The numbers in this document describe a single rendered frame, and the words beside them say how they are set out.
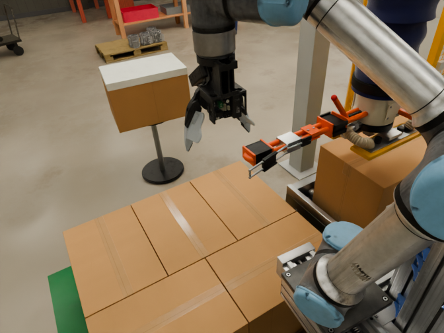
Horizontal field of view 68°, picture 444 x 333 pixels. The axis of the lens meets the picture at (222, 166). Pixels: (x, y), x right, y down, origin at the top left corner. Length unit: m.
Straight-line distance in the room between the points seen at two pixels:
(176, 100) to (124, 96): 0.40
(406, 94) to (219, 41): 0.32
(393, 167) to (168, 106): 1.69
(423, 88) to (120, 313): 1.44
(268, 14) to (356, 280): 0.51
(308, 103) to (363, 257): 2.15
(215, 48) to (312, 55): 2.02
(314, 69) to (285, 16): 2.13
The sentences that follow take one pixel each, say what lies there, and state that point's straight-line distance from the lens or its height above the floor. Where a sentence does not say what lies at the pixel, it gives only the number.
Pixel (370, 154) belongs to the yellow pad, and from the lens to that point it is 1.44.
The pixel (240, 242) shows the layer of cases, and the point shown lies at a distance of 1.79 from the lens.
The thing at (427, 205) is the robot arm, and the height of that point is 1.59.
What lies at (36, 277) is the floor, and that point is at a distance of 2.74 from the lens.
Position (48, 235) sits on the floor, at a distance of 2.98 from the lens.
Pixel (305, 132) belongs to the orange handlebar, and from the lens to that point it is 1.31.
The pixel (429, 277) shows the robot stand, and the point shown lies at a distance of 0.98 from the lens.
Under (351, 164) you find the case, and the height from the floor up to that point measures 0.95.
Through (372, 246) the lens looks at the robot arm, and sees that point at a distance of 0.65.
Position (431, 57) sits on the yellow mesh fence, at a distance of 2.71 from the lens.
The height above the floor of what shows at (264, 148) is 1.26.
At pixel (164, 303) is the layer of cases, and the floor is 0.54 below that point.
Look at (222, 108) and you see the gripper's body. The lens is 0.64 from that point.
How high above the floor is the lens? 1.92
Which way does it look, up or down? 37 degrees down
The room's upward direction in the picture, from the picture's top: 4 degrees counter-clockwise
